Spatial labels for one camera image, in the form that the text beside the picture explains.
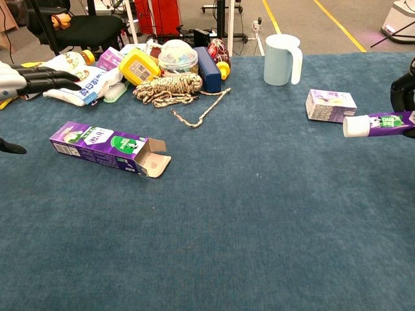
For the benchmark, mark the brown yellow plush toy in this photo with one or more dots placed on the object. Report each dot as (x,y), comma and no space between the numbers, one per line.
(61,21)

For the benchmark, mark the red white snack packet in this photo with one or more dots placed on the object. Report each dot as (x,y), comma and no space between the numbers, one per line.
(155,51)

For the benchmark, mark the red cabinet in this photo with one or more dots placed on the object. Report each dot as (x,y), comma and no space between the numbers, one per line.
(159,16)

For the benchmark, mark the razor blister pack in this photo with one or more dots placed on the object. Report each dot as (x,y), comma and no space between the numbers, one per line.
(4,103)

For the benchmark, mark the light green brush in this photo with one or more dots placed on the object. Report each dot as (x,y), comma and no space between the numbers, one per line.
(116,92)

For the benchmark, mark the small black box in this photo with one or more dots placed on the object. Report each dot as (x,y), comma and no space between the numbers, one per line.
(201,37)

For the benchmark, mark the white power strip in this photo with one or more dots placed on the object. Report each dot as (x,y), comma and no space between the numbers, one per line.
(257,29)

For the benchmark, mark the black wheeled stand base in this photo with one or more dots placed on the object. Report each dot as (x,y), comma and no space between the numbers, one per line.
(222,16)

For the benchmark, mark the purple white milk carton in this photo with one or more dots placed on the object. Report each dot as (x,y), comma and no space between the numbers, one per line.
(108,60)

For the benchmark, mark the long dark blue box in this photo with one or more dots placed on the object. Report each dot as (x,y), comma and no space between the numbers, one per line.
(209,71)

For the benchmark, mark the white blue milk carton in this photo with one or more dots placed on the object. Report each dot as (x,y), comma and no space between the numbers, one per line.
(129,48)

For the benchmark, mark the yellow green lidded container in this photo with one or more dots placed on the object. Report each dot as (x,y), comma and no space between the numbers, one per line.
(137,68)

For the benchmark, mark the white machine housing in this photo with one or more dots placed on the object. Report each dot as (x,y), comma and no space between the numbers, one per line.
(400,16)

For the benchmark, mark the white pouch yellow cap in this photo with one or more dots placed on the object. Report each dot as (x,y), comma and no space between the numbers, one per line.
(69,60)

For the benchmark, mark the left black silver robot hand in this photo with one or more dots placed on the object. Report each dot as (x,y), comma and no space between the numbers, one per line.
(39,81)

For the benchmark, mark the black office chair base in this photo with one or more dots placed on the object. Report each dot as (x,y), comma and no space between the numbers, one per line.
(87,29)

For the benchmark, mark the small yellow package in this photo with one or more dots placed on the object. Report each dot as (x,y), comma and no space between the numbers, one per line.
(30,64)

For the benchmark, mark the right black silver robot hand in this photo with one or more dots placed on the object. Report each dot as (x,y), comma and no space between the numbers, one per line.
(403,94)

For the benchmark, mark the blue table mat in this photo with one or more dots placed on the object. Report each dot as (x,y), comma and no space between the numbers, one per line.
(227,226)

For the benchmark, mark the purple white toothpaste tube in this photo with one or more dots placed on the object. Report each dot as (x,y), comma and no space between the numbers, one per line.
(376,124)

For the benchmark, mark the clear tub of binder clips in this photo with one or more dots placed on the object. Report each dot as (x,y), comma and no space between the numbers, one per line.
(178,58)

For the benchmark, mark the thin black stand leg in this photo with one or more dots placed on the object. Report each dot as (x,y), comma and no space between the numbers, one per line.
(392,37)

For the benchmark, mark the dark red bottle yellow cap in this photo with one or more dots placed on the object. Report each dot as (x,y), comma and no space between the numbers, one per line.
(218,52)

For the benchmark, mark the white stand leg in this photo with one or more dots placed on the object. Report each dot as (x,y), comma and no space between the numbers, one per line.
(131,22)

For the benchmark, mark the small purple drink carton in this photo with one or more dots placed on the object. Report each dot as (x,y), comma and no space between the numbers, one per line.
(329,107)

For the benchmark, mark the white upright pole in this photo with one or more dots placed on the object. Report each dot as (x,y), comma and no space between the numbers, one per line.
(231,29)

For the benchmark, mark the white bag blue lettering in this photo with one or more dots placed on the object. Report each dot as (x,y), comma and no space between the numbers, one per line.
(94,82)

